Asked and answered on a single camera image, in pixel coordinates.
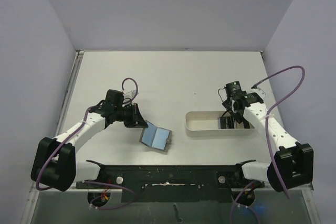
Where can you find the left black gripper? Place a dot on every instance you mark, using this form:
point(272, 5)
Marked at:
point(136, 120)

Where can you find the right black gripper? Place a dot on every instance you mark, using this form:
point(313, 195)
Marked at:
point(234, 112)

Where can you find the grey blue card holder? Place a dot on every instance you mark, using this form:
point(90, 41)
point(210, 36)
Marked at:
point(157, 138)

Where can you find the white plastic tray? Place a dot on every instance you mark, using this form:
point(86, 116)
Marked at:
point(205, 124)

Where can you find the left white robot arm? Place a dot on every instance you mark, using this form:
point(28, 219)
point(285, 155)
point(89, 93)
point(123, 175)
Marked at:
point(55, 164)

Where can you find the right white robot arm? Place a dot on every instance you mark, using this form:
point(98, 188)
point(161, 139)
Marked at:
point(291, 161)

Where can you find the stack of dark cards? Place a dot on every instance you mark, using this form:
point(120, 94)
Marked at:
point(227, 122)

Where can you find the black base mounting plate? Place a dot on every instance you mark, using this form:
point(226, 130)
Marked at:
point(171, 183)

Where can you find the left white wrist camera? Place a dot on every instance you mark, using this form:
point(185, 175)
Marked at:
point(130, 94)

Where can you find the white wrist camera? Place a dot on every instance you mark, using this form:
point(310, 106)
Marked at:
point(130, 94)
point(259, 91)

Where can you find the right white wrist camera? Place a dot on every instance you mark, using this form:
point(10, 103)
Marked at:
point(259, 91)

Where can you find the left aluminium rail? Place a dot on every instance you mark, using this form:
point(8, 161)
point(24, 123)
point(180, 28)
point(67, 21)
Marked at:
point(69, 90)

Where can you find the aluminium rail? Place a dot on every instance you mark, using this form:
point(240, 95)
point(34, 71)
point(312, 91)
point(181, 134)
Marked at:
point(308, 186)
point(69, 90)

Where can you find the right aluminium rail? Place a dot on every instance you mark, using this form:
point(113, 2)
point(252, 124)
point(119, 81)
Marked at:
point(308, 186)

